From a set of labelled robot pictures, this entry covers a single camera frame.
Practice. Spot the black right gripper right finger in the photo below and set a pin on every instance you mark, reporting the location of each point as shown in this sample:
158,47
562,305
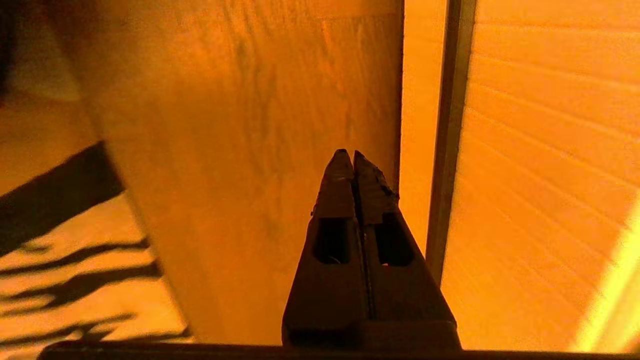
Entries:
410,305

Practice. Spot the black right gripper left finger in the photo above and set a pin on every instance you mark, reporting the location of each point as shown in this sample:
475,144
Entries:
330,300

